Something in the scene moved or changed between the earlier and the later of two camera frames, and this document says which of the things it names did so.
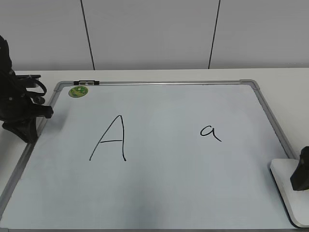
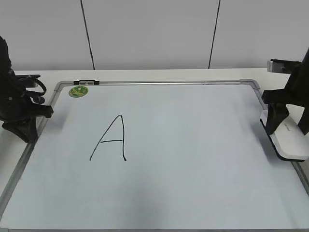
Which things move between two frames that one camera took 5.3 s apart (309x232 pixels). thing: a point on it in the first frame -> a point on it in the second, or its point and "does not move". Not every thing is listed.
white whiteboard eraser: (296, 203) -> (288, 141)
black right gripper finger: (300, 179) -> (296, 93)
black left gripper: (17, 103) does not move
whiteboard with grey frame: (152, 156) does not move
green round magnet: (78, 91) does not move
